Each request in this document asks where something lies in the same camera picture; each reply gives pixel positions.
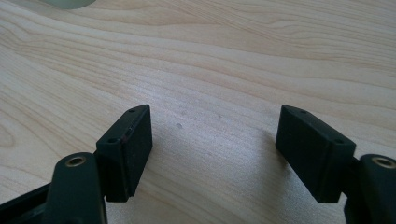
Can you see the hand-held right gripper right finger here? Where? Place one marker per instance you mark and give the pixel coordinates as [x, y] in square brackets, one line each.
[311, 149]

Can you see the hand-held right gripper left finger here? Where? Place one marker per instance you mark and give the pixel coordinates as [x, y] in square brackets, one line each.
[124, 155]

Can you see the pale green round object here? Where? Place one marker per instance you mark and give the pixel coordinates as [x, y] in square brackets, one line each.
[70, 3]

